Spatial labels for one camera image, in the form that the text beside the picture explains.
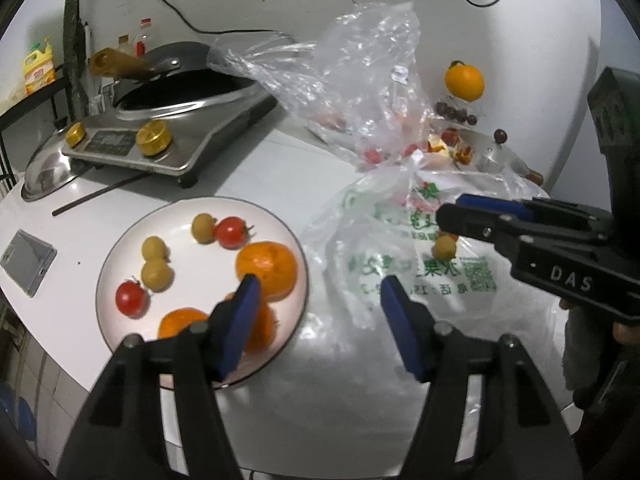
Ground large orange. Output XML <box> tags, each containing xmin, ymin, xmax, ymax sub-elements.
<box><xmin>157</xmin><ymin>308</ymin><xmax>208</xmax><ymax>339</ymax></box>

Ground white round plate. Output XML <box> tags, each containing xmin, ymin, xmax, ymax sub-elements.
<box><xmin>96</xmin><ymin>197</ymin><xmax>308</xmax><ymax>388</ymax></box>

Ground grey smartphone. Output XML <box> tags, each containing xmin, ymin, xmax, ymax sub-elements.
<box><xmin>1</xmin><ymin>230</ymin><xmax>58</xmax><ymax>298</ymax></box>

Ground black wok wooden handle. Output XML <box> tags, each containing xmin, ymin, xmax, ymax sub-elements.
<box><xmin>89</xmin><ymin>41</ymin><xmax>209</xmax><ymax>81</ymax></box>

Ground induction cooker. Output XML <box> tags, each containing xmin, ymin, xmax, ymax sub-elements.
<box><xmin>62</xmin><ymin>68</ymin><xmax>276</xmax><ymax>188</ymax></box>

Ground clear plastic bag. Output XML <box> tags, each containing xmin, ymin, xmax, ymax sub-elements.
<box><xmin>206</xmin><ymin>0</ymin><xmax>452</xmax><ymax>172</ymax></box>

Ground yellow-green fruit on plate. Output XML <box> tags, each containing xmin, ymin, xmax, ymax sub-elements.
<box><xmin>191</xmin><ymin>212</ymin><xmax>217</xmax><ymax>245</ymax></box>

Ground yellow oil bottle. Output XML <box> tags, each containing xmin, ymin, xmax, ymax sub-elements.
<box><xmin>23</xmin><ymin>37</ymin><xmax>56</xmax><ymax>96</ymax></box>

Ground black chopstick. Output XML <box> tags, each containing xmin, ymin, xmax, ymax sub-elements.
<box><xmin>52</xmin><ymin>174</ymin><xmax>151</xmax><ymax>218</ymax></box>

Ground orange tangerine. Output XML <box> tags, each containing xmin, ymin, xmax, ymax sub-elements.
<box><xmin>244</xmin><ymin>300</ymin><xmax>277</xmax><ymax>354</ymax></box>
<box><xmin>235</xmin><ymin>242</ymin><xmax>298</xmax><ymax>301</ymax></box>

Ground yellow-green small fruit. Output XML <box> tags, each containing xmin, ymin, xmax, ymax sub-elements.
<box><xmin>141</xmin><ymin>258</ymin><xmax>174</xmax><ymax>292</ymax></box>
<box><xmin>432</xmin><ymin>235</ymin><xmax>458</xmax><ymax>262</ymax></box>
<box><xmin>141</xmin><ymin>235</ymin><xmax>169</xmax><ymax>262</ymax></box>

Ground orange on glass jar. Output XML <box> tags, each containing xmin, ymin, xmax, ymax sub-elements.
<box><xmin>444</xmin><ymin>61</ymin><xmax>485</xmax><ymax>102</ymax></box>

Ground printed white plastic bag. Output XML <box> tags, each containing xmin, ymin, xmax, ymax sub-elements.
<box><xmin>295</xmin><ymin>168</ymin><xmax>570</xmax><ymax>405</ymax></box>

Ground red tomato on plate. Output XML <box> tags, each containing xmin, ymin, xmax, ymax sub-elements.
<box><xmin>115</xmin><ymin>278</ymin><xmax>149</xmax><ymax>318</ymax></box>

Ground steel pot lid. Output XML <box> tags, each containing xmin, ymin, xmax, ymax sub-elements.
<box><xmin>459</xmin><ymin>129</ymin><xmax>544</xmax><ymax>186</ymax></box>

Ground steel dome lid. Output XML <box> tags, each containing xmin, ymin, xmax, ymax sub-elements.
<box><xmin>21</xmin><ymin>133</ymin><xmax>92</xmax><ymax>203</ymax></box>

